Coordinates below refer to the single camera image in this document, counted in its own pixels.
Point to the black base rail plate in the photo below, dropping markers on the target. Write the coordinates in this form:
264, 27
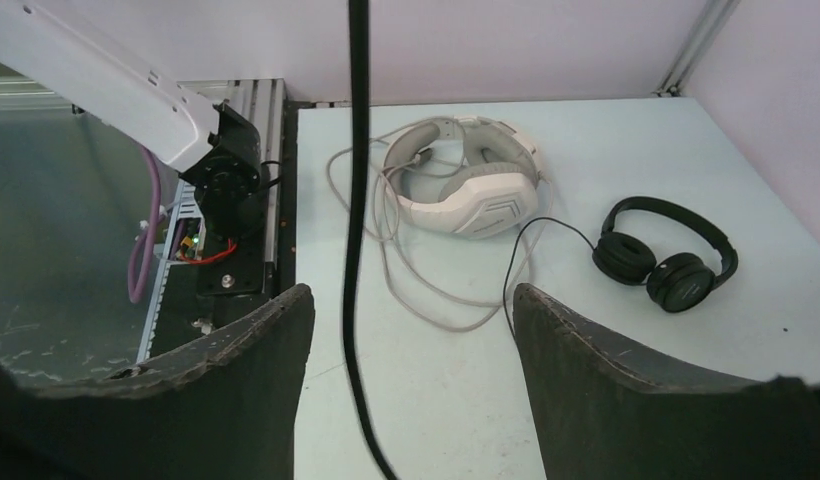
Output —
236, 205

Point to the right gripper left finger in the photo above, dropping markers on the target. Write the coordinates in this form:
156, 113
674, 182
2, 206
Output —
219, 407

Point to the white slotted cable duct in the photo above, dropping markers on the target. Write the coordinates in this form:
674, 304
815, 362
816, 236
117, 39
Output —
183, 194

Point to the white gaming headphones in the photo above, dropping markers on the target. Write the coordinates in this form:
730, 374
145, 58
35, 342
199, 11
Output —
493, 187

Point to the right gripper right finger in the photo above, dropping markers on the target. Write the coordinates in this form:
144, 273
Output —
605, 406

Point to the large black blue headphones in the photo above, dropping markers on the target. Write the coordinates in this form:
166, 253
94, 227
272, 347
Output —
359, 54

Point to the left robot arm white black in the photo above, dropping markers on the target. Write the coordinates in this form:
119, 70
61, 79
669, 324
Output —
210, 145

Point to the small black headphones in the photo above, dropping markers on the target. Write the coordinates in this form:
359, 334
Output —
676, 284

